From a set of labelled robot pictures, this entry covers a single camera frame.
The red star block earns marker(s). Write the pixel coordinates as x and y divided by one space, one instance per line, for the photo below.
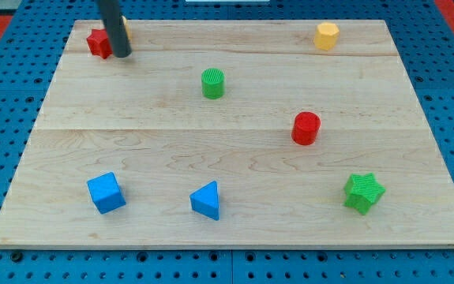
99 44

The yellow block behind rod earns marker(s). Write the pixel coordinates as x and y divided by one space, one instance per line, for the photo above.
126 26

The blue cube block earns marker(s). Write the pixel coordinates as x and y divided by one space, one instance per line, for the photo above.
106 193

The green star block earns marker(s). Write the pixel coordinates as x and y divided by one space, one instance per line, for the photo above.
362 192

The green cylinder block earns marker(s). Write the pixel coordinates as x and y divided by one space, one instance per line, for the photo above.
212 83

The red cylinder block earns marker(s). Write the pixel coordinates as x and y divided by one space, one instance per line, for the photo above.
305 128

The yellow hexagon block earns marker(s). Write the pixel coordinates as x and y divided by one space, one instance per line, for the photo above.
326 36

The light wooden board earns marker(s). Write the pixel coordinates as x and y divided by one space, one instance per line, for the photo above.
144 118

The blue triangle block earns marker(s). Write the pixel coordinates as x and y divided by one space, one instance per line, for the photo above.
205 200

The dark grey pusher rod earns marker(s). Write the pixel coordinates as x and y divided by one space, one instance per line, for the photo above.
112 18

